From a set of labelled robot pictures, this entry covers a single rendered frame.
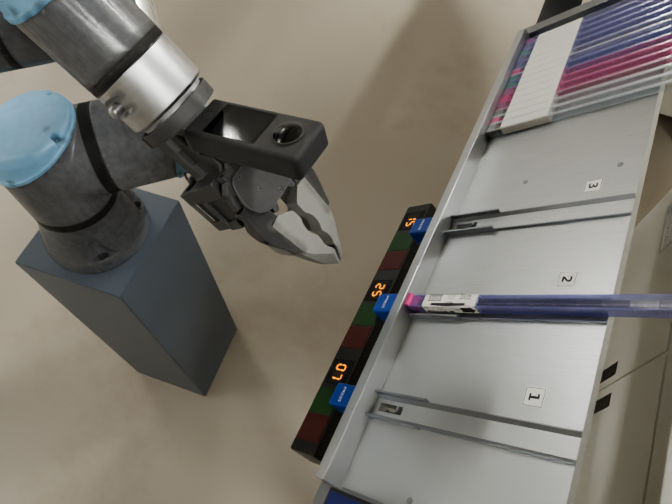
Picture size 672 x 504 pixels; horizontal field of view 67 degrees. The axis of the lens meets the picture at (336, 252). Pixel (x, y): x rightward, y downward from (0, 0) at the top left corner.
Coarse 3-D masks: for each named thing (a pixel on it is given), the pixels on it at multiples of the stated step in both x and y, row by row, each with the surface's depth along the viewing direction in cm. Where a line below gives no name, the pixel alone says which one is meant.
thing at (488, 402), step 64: (576, 128) 55; (640, 128) 49; (512, 192) 55; (576, 192) 49; (640, 192) 45; (448, 256) 55; (512, 256) 49; (576, 256) 44; (448, 320) 49; (512, 320) 44; (576, 320) 40; (384, 384) 49; (448, 384) 44; (512, 384) 40; (576, 384) 37; (384, 448) 44; (448, 448) 40; (512, 448) 37; (576, 448) 34
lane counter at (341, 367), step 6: (336, 360) 58; (342, 360) 57; (348, 360) 56; (336, 366) 57; (342, 366) 56; (348, 366) 56; (330, 372) 57; (336, 372) 56; (342, 372) 56; (348, 372) 55; (330, 378) 56; (336, 378) 56; (342, 378) 55; (336, 384) 55
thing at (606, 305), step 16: (416, 304) 51; (480, 304) 46; (496, 304) 45; (512, 304) 44; (528, 304) 43; (544, 304) 42; (560, 304) 41; (576, 304) 40; (592, 304) 39; (608, 304) 38; (624, 304) 37; (640, 304) 36; (656, 304) 36
